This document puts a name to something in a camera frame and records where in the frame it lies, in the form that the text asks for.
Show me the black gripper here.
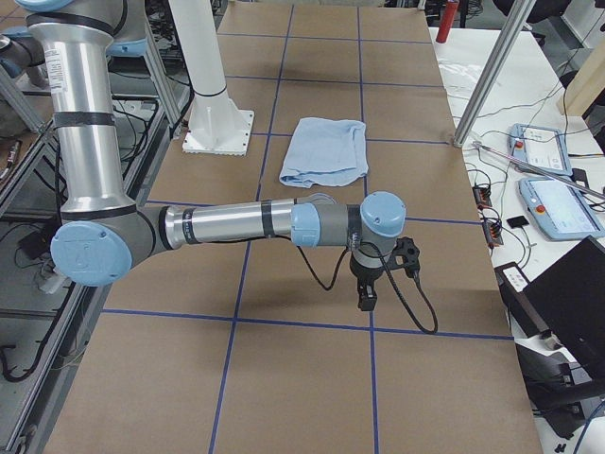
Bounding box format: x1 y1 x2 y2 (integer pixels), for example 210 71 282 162
350 257 383 311

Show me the light blue button-up shirt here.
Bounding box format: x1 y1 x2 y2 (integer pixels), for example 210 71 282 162
279 117 369 188

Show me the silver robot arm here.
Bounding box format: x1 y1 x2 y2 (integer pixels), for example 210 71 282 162
22 1 406 311

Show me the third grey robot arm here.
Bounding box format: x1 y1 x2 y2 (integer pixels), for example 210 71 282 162
1 26 49 89

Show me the black monitor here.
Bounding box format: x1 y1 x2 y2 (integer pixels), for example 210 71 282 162
494 236 604 376

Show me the near blue teach pendant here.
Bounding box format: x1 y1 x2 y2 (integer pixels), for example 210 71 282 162
517 178 604 241

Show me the blue teach pendant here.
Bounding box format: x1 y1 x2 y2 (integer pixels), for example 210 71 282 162
510 123 573 177
517 178 604 241

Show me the metal reacher rod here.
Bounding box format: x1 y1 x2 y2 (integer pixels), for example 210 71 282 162
472 141 605 201

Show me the far blue teach pendant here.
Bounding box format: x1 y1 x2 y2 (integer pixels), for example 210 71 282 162
510 123 573 177

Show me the red cylinder bottle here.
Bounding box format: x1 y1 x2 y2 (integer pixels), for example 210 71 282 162
436 0 459 44

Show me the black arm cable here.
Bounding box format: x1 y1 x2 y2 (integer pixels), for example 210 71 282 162
295 238 439 336

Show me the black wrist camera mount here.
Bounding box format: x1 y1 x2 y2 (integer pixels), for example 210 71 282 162
388 236 421 280

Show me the white camera mast base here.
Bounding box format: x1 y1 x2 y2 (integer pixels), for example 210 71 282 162
169 0 254 156

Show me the aluminium frame post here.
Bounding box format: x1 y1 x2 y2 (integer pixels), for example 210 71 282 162
453 0 536 148

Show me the aluminium frame side rack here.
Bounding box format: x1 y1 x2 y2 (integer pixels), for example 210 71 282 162
1 52 189 453

